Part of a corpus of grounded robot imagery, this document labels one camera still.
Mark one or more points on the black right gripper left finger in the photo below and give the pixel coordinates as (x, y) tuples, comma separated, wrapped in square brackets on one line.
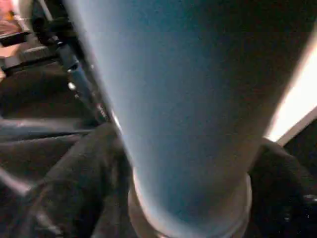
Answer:
[(84, 193)]

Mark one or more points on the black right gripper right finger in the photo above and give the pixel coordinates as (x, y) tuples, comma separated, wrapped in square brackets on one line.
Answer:
[(282, 198)]

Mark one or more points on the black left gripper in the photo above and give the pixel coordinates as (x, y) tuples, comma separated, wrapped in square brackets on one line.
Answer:
[(44, 34)]

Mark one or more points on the white plastic table leg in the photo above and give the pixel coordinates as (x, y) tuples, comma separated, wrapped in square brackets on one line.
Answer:
[(198, 99)]

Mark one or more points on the black plastic mat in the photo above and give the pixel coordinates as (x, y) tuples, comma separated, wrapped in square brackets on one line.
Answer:
[(34, 129)]

